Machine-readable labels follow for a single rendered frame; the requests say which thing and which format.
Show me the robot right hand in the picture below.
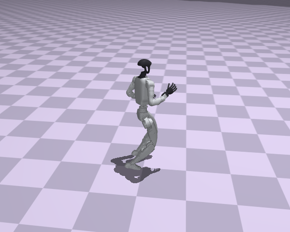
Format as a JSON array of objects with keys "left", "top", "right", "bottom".
[{"left": 162, "top": 83, "right": 177, "bottom": 97}]

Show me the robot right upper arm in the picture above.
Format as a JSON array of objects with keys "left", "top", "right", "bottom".
[{"left": 145, "top": 80, "right": 155, "bottom": 106}]

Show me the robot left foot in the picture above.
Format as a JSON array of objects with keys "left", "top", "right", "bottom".
[{"left": 131, "top": 150, "right": 138, "bottom": 156}]

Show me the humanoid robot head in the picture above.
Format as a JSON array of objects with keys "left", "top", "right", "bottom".
[{"left": 137, "top": 59, "right": 152, "bottom": 79}]

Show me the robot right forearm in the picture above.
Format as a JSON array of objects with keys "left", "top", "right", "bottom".
[{"left": 152, "top": 94, "right": 167, "bottom": 105}]

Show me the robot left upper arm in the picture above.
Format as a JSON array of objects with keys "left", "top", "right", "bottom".
[{"left": 126, "top": 76, "right": 137, "bottom": 97}]

